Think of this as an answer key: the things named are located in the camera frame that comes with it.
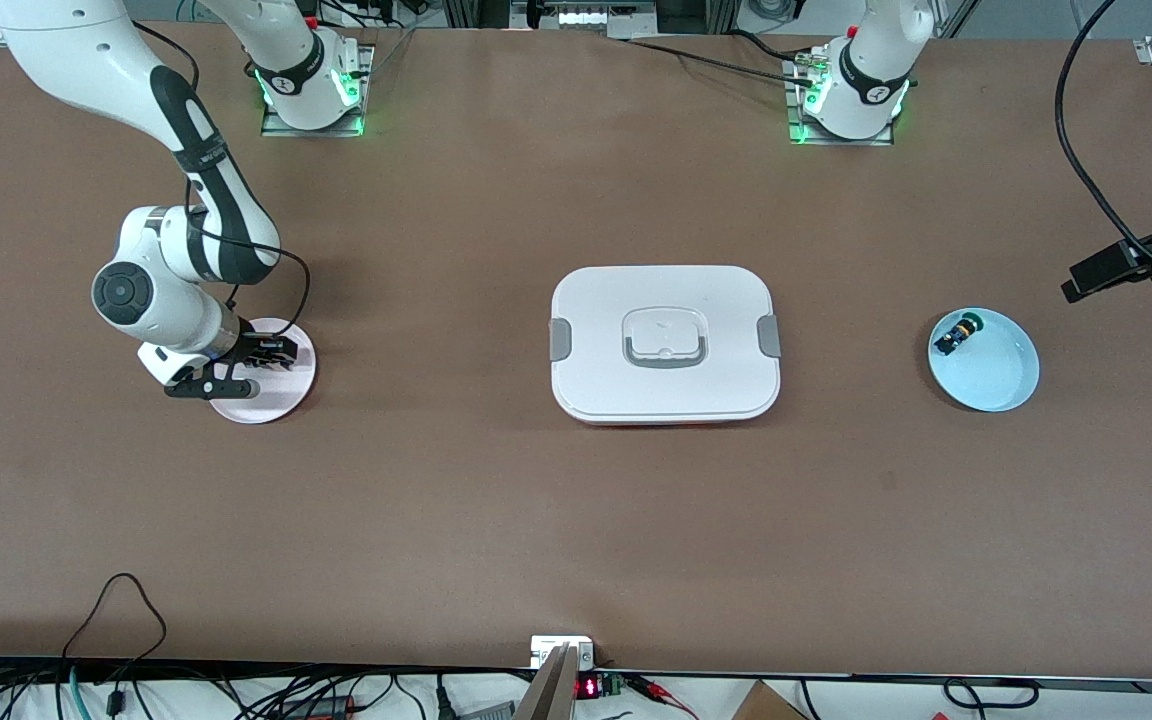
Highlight green black switch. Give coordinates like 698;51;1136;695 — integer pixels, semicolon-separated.
939;312;983;355

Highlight light blue round plate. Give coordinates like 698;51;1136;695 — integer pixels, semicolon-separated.
927;307;1041;413

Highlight pink round plate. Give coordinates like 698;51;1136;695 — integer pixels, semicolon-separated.
208;317;318;425

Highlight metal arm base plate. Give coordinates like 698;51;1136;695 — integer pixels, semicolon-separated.
260;44;375;139
784;55;897;147

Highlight white lidded box grey latches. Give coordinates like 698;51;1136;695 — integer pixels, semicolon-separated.
548;265;783;428

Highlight lit rack device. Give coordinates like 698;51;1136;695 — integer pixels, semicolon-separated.
510;0;659;33

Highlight black power adapter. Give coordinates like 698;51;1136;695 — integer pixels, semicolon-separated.
279;694;359;720

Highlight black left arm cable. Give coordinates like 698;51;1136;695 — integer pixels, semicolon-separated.
1053;0;1152;285

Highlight brown cardboard piece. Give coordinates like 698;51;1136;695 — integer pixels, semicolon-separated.
730;680;809;720

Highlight grey aluminium post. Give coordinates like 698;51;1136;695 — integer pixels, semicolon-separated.
513;644;580;720

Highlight black flat loop cable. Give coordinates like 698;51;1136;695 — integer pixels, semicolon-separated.
942;677;1041;708

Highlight black looped table cable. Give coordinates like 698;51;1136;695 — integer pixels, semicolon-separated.
60;572;169;720

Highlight black base power cable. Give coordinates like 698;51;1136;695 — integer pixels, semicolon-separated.
624;30;819;89

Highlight white metal bracket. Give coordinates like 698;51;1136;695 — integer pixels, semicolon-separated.
530;635;596;670

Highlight red clip wires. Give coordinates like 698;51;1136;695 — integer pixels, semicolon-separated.
630;674;703;720

